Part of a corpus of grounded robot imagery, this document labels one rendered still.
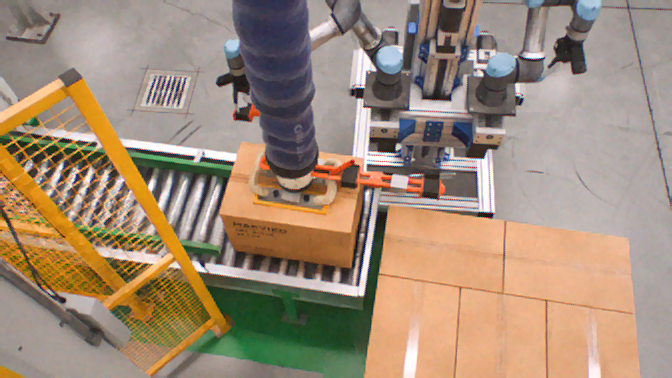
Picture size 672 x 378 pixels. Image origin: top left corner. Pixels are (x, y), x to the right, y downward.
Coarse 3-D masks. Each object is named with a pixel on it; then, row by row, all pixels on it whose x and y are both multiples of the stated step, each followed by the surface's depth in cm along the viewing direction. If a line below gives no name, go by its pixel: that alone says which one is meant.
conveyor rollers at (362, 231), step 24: (24, 168) 326; (48, 168) 328; (72, 168) 326; (96, 168) 327; (144, 168) 325; (0, 192) 320; (48, 192) 318; (96, 192) 317; (120, 192) 319; (168, 192) 317; (216, 192) 315; (72, 216) 311; (144, 216) 311; (192, 216) 308; (360, 216) 307; (216, 240) 301; (360, 240) 299; (216, 264) 296; (264, 264) 293; (288, 264) 295; (360, 264) 293
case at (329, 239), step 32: (320, 192) 267; (352, 192) 267; (224, 224) 272; (256, 224) 266; (288, 224) 260; (320, 224) 259; (352, 224) 259; (288, 256) 291; (320, 256) 284; (352, 256) 291
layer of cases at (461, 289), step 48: (384, 240) 299; (432, 240) 298; (480, 240) 298; (528, 240) 297; (576, 240) 296; (624, 240) 296; (384, 288) 286; (432, 288) 285; (480, 288) 285; (528, 288) 284; (576, 288) 284; (624, 288) 283; (384, 336) 274; (432, 336) 274; (480, 336) 273; (528, 336) 272; (576, 336) 272; (624, 336) 271
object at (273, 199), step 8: (272, 192) 263; (280, 192) 265; (304, 192) 265; (312, 192) 265; (256, 200) 264; (264, 200) 264; (272, 200) 263; (280, 200) 263; (304, 200) 261; (312, 200) 262; (288, 208) 262; (296, 208) 261; (304, 208) 261; (312, 208) 261; (320, 208) 260
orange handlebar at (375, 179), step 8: (256, 112) 274; (264, 160) 261; (264, 168) 259; (320, 168) 258; (328, 168) 257; (320, 176) 256; (328, 176) 255; (336, 176) 255; (368, 176) 256; (376, 176) 254; (384, 176) 254; (368, 184) 253; (376, 184) 252; (384, 184) 252; (416, 184) 253
